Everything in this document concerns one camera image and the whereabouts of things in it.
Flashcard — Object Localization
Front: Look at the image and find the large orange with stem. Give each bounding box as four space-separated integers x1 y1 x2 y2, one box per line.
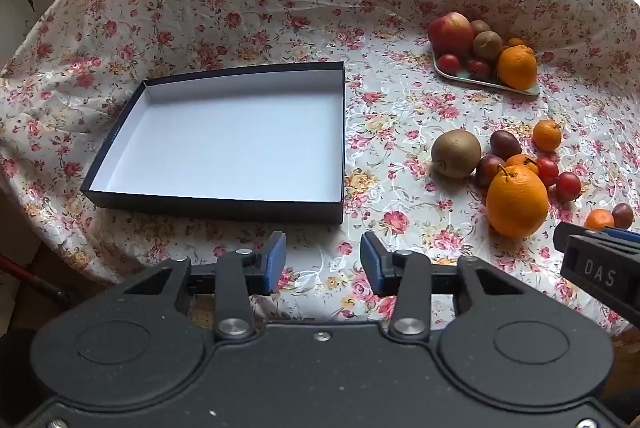
486 165 549 238

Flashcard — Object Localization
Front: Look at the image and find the brown kiwi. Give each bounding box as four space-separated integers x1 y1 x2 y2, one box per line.
431 129 482 179

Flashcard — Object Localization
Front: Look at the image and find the dark plum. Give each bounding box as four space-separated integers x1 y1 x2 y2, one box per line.
489 130 522 160
474 154 504 190
612 203 634 230

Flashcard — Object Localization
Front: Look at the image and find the orange from tray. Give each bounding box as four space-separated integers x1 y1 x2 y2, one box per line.
496 44 537 90

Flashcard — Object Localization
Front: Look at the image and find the loose cherry tomato right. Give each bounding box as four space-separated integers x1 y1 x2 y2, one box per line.
555 171 582 203

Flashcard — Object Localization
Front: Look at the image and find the loose cherry tomato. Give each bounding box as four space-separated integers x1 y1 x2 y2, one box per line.
536 157 560 188
555 171 582 203

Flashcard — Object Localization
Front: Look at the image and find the loose cherry tomato left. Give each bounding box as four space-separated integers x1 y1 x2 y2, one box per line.
536 157 560 188

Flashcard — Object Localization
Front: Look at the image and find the loose mandarin far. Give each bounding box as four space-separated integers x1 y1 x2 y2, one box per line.
532 119 562 153

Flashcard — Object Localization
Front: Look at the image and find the light green tray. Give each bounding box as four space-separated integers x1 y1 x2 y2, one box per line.
431 49 540 98

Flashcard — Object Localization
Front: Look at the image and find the dark blue shallow box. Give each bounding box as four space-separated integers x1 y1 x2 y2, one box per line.
81 62 346 224

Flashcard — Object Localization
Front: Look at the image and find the floral tablecloth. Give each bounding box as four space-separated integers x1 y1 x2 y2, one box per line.
1 0 639 334

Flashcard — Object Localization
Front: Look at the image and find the right cherry tomato on tray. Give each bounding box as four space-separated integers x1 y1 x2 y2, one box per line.
466 58 491 80

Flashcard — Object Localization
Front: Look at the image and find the cherry tomato on tray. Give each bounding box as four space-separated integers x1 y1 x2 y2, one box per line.
437 53 461 76
466 58 491 80

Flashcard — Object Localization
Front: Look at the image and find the left cherry tomato on tray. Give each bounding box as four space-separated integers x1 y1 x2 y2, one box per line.
437 53 461 76

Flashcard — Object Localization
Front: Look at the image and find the front kiwi on tray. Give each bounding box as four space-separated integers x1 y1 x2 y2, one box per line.
472 30 503 62

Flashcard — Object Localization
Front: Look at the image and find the kiwi on tray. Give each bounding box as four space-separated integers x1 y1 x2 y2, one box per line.
472 30 503 62
471 20 491 36

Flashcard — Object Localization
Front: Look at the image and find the red apple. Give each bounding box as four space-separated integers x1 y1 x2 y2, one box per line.
427 12 475 56

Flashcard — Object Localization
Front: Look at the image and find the back kiwi on tray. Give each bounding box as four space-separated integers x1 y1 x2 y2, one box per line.
471 20 491 36

